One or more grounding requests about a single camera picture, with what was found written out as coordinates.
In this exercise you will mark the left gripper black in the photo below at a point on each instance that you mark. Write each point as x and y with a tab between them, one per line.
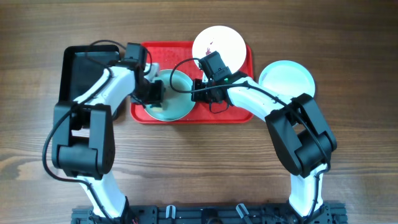
160	96

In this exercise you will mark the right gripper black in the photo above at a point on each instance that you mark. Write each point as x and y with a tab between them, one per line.
198	97

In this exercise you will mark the green yellow sponge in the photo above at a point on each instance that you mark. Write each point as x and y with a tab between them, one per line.
156	108

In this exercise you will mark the light green plate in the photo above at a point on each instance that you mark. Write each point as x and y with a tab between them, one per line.
175	105

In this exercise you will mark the white plate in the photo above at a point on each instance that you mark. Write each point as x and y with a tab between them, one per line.
224	40

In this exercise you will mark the light blue plate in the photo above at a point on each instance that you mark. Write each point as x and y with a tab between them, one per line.
287	78

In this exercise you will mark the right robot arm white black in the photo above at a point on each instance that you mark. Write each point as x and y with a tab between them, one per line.
302	139

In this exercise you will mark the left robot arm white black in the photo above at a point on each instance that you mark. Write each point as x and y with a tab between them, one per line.
80	148

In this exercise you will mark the red plastic tray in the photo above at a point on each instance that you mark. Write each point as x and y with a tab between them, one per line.
167	55

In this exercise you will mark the black plastic tray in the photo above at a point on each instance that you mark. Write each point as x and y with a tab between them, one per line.
82	68

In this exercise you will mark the black mounting rail base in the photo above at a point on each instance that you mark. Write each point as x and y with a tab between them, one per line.
331	213

